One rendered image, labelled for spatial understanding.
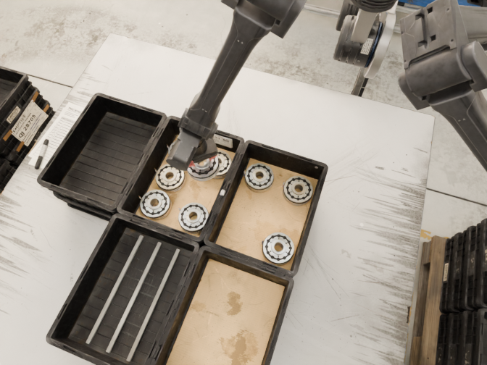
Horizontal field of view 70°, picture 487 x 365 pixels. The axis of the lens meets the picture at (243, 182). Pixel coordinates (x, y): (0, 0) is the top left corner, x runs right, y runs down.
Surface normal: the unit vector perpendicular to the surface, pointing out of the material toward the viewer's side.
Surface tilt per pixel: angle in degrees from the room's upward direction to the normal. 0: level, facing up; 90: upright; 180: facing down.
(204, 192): 0
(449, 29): 55
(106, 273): 0
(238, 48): 86
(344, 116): 0
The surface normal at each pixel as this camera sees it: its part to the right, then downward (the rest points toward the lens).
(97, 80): 0.00, -0.42
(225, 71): -0.29, 0.84
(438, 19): -0.81, -0.11
